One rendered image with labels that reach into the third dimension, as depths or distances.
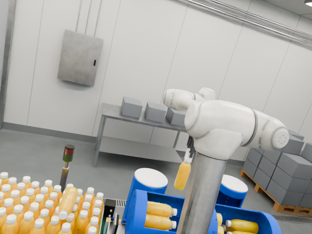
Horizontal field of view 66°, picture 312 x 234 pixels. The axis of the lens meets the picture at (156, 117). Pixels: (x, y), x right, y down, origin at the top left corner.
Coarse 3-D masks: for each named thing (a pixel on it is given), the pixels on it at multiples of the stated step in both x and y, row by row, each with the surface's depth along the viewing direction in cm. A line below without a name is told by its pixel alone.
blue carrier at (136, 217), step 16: (144, 192) 137; (128, 208) 149; (144, 208) 127; (176, 208) 155; (224, 208) 156; (240, 208) 152; (128, 224) 135; (144, 224) 124; (176, 224) 154; (224, 224) 161; (272, 224) 142
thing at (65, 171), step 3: (63, 168) 162; (63, 171) 163; (66, 171) 163; (63, 174) 163; (66, 174) 163; (63, 177) 164; (66, 177) 164; (60, 180) 164; (63, 180) 165; (66, 180) 167; (60, 183) 165; (63, 183) 165; (63, 186) 166; (63, 189) 167
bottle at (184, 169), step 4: (184, 164) 144; (188, 164) 144; (180, 168) 145; (184, 168) 144; (188, 168) 144; (180, 172) 145; (184, 172) 144; (188, 172) 145; (176, 176) 148; (180, 176) 145; (184, 176) 145; (176, 180) 148; (180, 180) 146; (184, 180) 146; (176, 184) 147; (180, 184) 146; (184, 184) 147; (176, 188) 148; (180, 188) 147
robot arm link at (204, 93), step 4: (204, 88) 131; (208, 88) 132; (200, 92) 131; (204, 92) 130; (208, 92) 129; (212, 92) 130; (196, 96) 130; (200, 96) 130; (204, 96) 129; (208, 96) 129; (212, 96) 130; (196, 100) 129; (200, 100) 129
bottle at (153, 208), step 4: (148, 204) 135; (152, 204) 136; (156, 204) 136; (160, 204) 137; (164, 204) 138; (148, 208) 134; (152, 208) 134; (156, 208) 135; (160, 208) 135; (164, 208) 136; (168, 208) 137; (172, 208) 140; (148, 212) 134; (152, 212) 135; (156, 212) 135; (160, 212) 135; (164, 212) 135; (168, 212) 136; (172, 212) 138
